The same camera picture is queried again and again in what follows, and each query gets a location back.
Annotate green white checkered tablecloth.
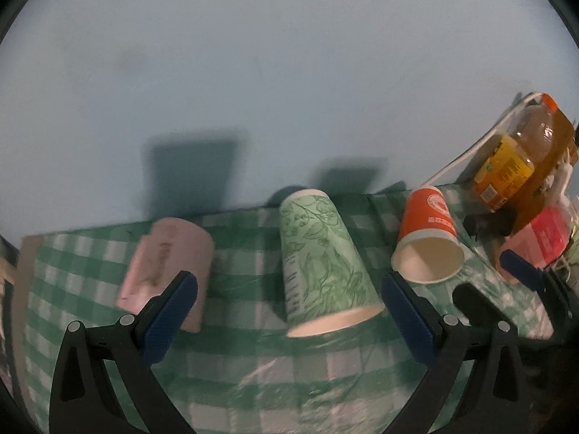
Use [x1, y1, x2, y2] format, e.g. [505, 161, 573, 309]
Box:
[17, 182, 558, 434]

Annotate orange paper cup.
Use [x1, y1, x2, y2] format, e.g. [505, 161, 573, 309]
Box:
[390, 186, 464, 284]

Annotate brown wooden board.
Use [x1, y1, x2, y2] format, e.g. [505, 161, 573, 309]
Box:
[507, 106, 577, 233]

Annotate white cable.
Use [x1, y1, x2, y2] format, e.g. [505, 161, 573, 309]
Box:
[425, 91, 544, 188]

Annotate white charger plugs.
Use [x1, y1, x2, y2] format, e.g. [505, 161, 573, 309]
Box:
[545, 149, 578, 221]

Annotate amber drink bottle orange cap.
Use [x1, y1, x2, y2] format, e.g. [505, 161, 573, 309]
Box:
[473, 93, 558, 212]

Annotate pink drink bottle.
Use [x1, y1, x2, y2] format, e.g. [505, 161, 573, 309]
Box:
[496, 206, 576, 283]

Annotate pink plastic mug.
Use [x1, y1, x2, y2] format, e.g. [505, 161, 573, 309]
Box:
[117, 217, 215, 333]

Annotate green leaf paper cup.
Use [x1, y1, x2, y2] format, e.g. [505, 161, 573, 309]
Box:
[280, 189, 385, 339]

